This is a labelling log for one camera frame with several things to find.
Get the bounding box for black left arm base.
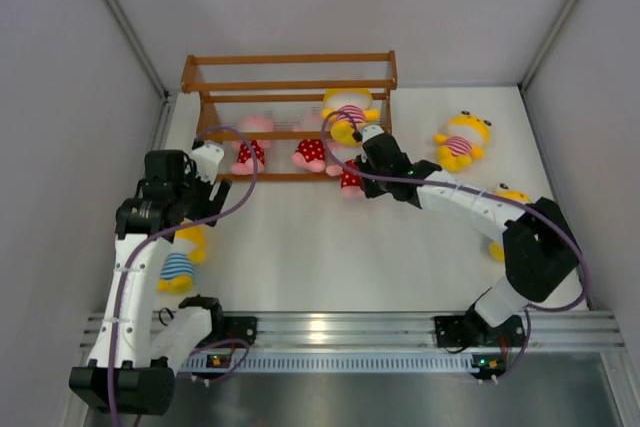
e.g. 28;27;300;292
220;315;258;346

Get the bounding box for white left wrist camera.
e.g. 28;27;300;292
190;139;225;184

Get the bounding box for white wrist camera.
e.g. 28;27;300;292
190;139;225;184
352;124;385;144

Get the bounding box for pink plush toy on shelf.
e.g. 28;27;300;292
230;115;274;176

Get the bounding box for yellow plush blue stripes left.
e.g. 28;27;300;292
157;226;207;295

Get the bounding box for yellow plush toy blue stripes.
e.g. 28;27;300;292
488;183;531;262

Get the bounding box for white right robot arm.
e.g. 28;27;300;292
354;126;581;347

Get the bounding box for pink plush toy polka dress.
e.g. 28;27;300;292
291;114;342;177

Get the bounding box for yellow plush toy pink stripes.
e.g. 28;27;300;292
433;111;493;172

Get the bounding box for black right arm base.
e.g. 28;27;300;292
434;315;486;353

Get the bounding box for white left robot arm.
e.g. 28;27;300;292
68;142;231;416

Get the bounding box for aluminium mounting rail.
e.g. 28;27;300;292
79;310;624;348

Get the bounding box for pink plush toy red dress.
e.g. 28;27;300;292
325;164;365;198

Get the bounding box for grey slotted cable duct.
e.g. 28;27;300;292
180;352;499;375

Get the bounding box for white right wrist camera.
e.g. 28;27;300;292
352;124;385;144

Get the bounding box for yellow plush toy on shelf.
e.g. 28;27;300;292
322;88;380;146

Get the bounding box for brown wooden two-tier shelf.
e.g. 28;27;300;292
181;51;398;182

